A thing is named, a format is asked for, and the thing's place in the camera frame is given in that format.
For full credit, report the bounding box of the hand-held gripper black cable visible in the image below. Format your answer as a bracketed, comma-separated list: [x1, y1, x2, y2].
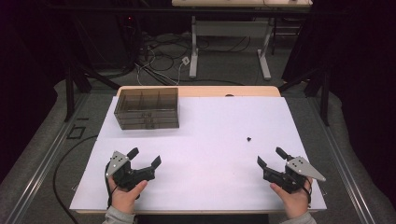
[105, 161, 120, 209]
[303, 176, 313, 209]

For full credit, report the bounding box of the black metal stand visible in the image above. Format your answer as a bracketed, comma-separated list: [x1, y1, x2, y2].
[63, 60, 121, 123]
[277, 65, 332, 127]

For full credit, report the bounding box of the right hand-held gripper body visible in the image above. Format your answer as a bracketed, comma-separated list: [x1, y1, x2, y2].
[262, 156, 327, 194]

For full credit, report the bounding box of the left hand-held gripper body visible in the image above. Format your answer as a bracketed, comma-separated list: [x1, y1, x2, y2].
[105, 150, 157, 191]

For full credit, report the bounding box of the black floor cable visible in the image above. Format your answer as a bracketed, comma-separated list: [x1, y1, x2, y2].
[51, 134, 99, 224]

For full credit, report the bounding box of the tangle of floor cables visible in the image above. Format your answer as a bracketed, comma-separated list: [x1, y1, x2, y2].
[134, 31, 251, 87]

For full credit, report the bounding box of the person's left hand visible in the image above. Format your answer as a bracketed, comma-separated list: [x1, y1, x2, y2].
[107, 175, 149, 215]

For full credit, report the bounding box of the wooden table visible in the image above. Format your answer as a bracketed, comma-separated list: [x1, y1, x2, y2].
[74, 85, 325, 216]

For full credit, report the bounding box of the person's right hand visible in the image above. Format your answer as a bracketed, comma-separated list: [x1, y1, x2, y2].
[269, 176, 313, 219]

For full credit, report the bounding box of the aluminium floor rail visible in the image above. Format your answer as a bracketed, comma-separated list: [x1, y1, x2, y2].
[4, 92, 92, 224]
[306, 96, 379, 224]

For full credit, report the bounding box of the smoky transparent drawer box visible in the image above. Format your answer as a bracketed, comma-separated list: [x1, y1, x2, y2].
[113, 87, 180, 131]

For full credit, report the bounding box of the left hand-held gripper black cable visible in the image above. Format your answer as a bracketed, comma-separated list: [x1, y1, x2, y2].
[105, 161, 120, 209]

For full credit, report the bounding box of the right hand-held gripper black cable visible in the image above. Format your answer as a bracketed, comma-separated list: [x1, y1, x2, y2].
[303, 176, 313, 209]

